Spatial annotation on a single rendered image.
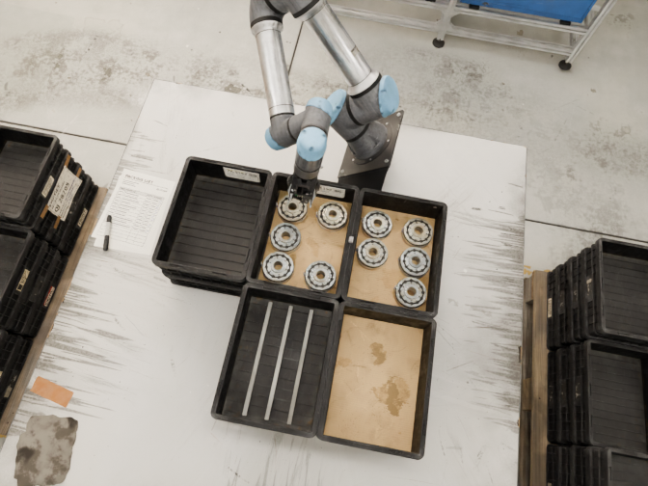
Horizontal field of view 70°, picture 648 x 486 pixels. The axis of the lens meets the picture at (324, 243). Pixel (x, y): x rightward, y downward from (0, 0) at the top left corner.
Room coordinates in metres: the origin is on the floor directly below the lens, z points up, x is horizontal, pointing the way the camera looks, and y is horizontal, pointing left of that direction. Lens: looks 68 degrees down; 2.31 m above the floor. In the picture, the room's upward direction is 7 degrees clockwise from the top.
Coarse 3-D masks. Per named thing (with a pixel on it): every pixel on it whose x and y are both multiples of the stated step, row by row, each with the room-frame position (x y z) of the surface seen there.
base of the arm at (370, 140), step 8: (368, 128) 0.98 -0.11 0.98; (376, 128) 0.99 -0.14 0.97; (384, 128) 1.01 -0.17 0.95; (360, 136) 0.95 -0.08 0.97; (368, 136) 0.96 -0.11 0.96; (376, 136) 0.96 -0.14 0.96; (384, 136) 0.98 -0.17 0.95; (352, 144) 0.94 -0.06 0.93; (360, 144) 0.94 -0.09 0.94; (368, 144) 0.94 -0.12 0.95; (376, 144) 0.95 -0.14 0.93; (352, 152) 0.95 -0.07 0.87; (360, 152) 0.92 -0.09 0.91; (368, 152) 0.92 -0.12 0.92
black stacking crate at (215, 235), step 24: (192, 168) 0.80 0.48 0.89; (216, 168) 0.80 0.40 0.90; (192, 192) 0.73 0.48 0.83; (216, 192) 0.74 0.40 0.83; (240, 192) 0.76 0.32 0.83; (264, 192) 0.72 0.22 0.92; (192, 216) 0.64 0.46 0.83; (216, 216) 0.65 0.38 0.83; (240, 216) 0.66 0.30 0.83; (168, 240) 0.52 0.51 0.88; (192, 240) 0.55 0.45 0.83; (216, 240) 0.56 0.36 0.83; (240, 240) 0.57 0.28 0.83; (192, 264) 0.47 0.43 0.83; (216, 264) 0.48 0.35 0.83; (240, 264) 0.49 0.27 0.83; (240, 288) 0.41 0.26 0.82
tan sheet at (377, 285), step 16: (368, 208) 0.75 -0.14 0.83; (400, 224) 0.70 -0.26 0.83; (432, 224) 0.72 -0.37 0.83; (384, 240) 0.63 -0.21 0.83; (400, 240) 0.64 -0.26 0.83; (432, 240) 0.65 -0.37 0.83; (352, 272) 0.50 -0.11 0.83; (368, 272) 0.51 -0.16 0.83; (384, 272) 0.52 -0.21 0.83; (400, 272) 0.52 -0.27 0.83; (352, 288) 0.45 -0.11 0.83; (368, 288) 0.45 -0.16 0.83; (384, 288) 0.46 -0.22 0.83
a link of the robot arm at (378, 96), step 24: (264, 0) 1.09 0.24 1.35; (288, 0) 1.08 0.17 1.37; (312, 0) 1.08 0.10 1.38; (312, 24) 1.06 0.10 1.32; (336, 24) 1.08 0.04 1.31; (336, 48) 1.03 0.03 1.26; (360, 72) 1.01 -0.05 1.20; (360, 96) 0.97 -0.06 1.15; (384, 96) 0.96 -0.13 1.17; (360, 120) 0.95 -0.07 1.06
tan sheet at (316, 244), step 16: (272, 224) 0.65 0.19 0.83; (304, 224) 0.66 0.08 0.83; (304, 240) 0.60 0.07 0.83; (320, 240) 0.61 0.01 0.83; (336, 240) 0.61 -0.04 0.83; (304, 256) 0.54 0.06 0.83; (320, 256) 0.55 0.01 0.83; (336, 256) 0.55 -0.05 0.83; (336, 272) 0.50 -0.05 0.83; (336, 288) 0.44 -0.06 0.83
